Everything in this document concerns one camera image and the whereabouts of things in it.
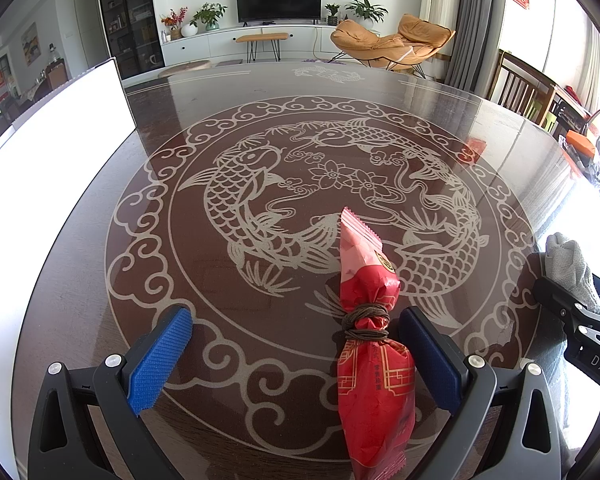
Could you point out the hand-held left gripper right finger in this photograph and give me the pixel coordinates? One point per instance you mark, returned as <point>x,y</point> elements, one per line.
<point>430,355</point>

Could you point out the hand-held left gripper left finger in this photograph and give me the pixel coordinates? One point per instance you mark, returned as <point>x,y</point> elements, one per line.
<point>160,355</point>

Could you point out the white knit glove orange cuff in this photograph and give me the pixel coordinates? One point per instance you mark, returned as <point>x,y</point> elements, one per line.
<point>570,265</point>

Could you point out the red snack packet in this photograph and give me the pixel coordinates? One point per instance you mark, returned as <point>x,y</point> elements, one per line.
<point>370,390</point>

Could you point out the orange box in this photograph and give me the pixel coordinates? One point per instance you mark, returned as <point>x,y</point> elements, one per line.
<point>580,144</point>

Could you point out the cluttered wooden desk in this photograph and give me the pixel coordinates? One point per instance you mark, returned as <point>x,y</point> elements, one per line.
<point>570,105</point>

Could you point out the wooden dining chair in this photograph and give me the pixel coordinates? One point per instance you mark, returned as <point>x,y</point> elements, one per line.
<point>517,90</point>

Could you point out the grey curtain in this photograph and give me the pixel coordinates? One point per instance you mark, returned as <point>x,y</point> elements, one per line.
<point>477,25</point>

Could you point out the beige round floor cushion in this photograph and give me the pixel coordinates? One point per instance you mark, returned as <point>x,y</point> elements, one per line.
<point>185,67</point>

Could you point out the dark flat floor scale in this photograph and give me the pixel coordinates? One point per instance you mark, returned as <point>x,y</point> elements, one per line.
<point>229,62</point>

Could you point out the purple floor mat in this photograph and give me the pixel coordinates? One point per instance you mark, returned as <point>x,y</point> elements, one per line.
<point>320,61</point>

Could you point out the orange lounge chair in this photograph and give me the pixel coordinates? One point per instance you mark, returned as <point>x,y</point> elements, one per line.
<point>365,45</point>

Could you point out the white television cabinet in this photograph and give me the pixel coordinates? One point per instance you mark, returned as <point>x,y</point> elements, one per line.
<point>215,42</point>

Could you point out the white round vase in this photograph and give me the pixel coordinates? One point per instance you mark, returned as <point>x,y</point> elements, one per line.
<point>189,31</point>

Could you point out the wooden bench hairpin legs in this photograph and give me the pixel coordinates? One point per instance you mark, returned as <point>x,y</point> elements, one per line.
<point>262,37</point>

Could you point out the red flowers in vase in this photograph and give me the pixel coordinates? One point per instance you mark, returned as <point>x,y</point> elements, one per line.
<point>174,20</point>

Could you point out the black glass display cabinet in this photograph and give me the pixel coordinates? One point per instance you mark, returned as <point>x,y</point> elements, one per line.
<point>130,15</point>

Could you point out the green potted plant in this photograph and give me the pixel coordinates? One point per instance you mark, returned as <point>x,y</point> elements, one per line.
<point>209,14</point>

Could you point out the large leafy potted plant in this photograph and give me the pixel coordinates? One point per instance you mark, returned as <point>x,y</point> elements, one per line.
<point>366,10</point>

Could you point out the small potted plant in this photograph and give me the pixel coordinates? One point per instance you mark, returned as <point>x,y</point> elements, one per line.
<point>332,14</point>

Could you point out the black television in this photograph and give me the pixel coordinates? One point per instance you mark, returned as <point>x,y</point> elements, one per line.
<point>279,2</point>

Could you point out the wall painting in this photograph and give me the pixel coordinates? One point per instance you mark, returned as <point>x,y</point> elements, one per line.
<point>29,44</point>

